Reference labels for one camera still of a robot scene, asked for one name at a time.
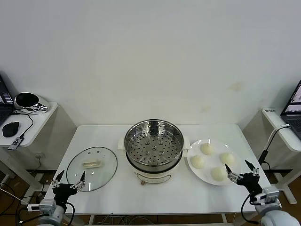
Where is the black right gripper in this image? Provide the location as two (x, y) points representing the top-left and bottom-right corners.
(224, 160), (263, 196)

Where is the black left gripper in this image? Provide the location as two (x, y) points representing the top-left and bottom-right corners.
(52, 169), (87, 203)

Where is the white steamed baozi bun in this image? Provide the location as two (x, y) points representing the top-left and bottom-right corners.
(190, 155), (205, 170)
(219, 152), (236, 165)
(210, 166), (228, 182)
(200, 142), (215, 156)

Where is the round glass pot lid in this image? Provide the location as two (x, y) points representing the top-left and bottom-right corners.
(66, 146), (118, 192)

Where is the steel perforated steamer basket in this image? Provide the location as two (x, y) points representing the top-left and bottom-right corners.
(124, 119), (185, 172)

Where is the large white round plate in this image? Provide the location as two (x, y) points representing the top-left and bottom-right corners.
(187, 138), (243, 186)

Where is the white rectangular work table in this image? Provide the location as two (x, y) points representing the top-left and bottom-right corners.
(39, 124), (283, 226)

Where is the grey usb hub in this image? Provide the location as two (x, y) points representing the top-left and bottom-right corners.
(8, 137), (24, 151)

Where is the black open laptop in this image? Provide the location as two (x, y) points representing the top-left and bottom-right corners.
(280, 80), (301, 139)
(0, 74), (15, 127)

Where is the black computer mouse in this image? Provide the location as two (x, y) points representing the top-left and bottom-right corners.
(2, 121), (21, 137)

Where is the cream electric cooker base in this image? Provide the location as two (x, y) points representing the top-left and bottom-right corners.
(117, 136), (191, 186)

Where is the black silver headset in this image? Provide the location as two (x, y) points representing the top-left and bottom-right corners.
(14, 92), (51, 115)

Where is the white and black charger cable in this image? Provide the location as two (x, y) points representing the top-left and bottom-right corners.
(258, 124), (291, 166)

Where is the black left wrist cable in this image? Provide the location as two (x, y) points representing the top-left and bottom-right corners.
(66, 203), (76, 226)

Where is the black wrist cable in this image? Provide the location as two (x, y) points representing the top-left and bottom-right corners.
(66, 203), (76, 226)
(241, 194), (261, 224)

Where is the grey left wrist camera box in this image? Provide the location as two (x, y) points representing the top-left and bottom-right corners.
(39, 199), (57, 216)

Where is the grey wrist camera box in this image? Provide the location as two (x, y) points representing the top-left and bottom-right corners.
(255, 187), (281, 206)
(39, 199), (57, 216)

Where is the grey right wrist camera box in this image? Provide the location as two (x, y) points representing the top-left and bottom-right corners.
(255, 187), (281, 206)

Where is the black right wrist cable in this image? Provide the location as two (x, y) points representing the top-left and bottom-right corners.
(241, 194), (261, 224)

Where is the thin black desk cable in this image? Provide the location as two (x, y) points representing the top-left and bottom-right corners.
(10, 110), (34, 139)

